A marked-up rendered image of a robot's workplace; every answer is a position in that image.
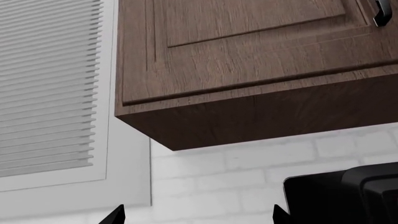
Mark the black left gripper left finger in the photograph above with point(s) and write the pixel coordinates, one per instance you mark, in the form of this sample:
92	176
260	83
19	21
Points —
116	216

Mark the brown wooden wall cabinet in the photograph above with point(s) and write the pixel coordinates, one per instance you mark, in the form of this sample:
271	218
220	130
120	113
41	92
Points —
248	81

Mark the black toaster oven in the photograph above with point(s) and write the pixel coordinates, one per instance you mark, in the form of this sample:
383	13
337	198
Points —
342	196

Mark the white window blinds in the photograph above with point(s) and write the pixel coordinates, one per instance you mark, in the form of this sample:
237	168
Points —
46	88

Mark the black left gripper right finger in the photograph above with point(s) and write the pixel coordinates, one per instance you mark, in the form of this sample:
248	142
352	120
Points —
279	215

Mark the white window frame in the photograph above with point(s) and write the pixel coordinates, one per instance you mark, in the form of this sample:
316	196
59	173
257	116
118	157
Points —
127	175

